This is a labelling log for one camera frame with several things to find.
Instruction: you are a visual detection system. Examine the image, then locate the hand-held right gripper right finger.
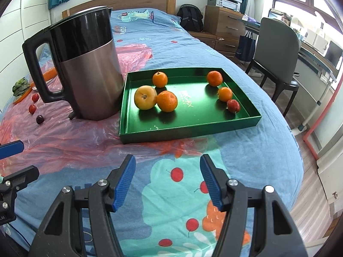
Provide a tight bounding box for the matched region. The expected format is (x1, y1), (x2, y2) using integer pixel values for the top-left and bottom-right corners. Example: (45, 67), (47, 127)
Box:
(200, 154), (308, 257)

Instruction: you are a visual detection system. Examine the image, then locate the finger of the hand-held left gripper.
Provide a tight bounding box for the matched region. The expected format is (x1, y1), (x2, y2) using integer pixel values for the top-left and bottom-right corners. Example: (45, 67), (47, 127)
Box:
(0, 140), (24, 159)
(0, 165), (40, 192)

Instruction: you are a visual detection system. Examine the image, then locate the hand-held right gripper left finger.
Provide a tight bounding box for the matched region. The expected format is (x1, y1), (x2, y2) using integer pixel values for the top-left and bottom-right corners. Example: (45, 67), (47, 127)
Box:
(32, 154), (137, 257)

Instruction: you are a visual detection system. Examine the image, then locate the green tray box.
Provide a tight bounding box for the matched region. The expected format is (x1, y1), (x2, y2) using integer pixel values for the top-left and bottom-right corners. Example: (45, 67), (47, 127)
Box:
(119, 67), (262, 145)

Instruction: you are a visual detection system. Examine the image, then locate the yellow apple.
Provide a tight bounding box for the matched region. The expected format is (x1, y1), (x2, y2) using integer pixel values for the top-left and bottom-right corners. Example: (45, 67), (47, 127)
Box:
(134, 85), (158, 110)

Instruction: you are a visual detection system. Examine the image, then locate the small orange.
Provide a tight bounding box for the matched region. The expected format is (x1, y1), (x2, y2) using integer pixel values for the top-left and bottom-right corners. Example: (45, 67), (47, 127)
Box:
(206, 71), (223, 87)
(217, 87), (233, 102)

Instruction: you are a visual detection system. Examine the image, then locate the large bumpy mandarin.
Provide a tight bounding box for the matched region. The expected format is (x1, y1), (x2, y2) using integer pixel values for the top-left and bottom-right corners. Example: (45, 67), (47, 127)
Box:
(157, 91), (179, 112)

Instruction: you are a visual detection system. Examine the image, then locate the orange with stem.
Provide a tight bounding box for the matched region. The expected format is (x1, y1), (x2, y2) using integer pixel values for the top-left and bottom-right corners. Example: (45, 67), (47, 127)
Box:
(152, 71), (168, 88)

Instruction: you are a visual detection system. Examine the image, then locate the pink plastic sheet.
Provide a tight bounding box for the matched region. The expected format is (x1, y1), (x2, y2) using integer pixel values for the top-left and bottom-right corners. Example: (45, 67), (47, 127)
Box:
(0, 43), (223, 172)

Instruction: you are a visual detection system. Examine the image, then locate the orange shallow dish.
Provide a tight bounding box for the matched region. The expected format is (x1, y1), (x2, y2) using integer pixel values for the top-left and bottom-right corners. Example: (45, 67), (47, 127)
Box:
(13, 87), (35, 105)

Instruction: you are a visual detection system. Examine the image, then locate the green bok choy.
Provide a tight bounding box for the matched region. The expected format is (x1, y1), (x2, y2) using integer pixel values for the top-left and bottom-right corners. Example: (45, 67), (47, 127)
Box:
(12, 77), (30, 97)

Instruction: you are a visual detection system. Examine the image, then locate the carrot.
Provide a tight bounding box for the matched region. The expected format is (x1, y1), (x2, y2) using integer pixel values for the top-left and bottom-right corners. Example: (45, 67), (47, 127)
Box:
(30, 67), (58, 87)

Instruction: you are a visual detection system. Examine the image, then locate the black and steel electric kettle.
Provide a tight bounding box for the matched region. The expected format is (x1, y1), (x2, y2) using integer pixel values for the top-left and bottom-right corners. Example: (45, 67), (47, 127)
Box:
(22, 5), (125, 121)

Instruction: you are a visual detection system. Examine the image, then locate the white wardrobe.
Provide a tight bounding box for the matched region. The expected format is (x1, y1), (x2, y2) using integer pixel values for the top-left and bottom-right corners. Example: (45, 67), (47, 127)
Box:
(0, 0), (51, 67)

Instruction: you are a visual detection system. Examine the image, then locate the navy tote bag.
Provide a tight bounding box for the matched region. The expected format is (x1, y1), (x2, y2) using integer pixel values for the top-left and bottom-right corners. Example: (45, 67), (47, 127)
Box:
(235, 31), (256, 63)

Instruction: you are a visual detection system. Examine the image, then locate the low wooden drawer cabinet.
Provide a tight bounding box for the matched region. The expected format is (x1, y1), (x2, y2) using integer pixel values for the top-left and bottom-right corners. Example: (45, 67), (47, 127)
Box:
(188, 31), (242, 57)

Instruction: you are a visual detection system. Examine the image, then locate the grey chair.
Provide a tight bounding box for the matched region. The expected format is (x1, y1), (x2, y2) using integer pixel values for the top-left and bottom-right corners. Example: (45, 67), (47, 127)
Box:
(245, 17), (303, 117)

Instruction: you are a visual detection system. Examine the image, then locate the wooden dresser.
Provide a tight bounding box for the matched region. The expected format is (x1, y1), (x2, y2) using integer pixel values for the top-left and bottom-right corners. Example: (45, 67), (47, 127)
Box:
(204, 5), (248, 36)

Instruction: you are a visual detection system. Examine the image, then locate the white desk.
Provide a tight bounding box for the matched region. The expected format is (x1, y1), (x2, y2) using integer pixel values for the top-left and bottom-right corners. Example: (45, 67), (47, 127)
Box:
(295, 40), (339, 129)

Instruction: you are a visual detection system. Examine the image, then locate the black backpack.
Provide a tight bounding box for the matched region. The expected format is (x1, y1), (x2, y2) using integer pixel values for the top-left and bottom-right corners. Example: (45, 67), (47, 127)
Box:
(176, 4), (204, 33)

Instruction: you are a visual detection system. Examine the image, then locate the black monitor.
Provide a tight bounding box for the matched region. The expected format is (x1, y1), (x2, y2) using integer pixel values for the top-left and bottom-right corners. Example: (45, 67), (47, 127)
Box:
(324, 41), (343, 67)

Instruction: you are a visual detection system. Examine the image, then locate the white storage box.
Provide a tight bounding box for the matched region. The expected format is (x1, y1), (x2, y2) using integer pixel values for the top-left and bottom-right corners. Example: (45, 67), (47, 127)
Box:
(303, 28), (335, 50)

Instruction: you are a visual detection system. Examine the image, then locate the wooden headboard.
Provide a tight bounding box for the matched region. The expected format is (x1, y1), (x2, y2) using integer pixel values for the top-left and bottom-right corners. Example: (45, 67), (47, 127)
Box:
(62, 0), (177, 19)

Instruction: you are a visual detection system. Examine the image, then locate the white printer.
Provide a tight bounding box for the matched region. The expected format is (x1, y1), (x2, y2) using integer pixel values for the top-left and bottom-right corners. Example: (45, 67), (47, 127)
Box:
(207, 0), (243, 12)

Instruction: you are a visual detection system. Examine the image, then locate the salmon pink metal frame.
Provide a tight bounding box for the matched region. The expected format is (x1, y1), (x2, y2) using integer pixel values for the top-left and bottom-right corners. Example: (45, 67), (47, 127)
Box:
(303, 80), (343, 161)

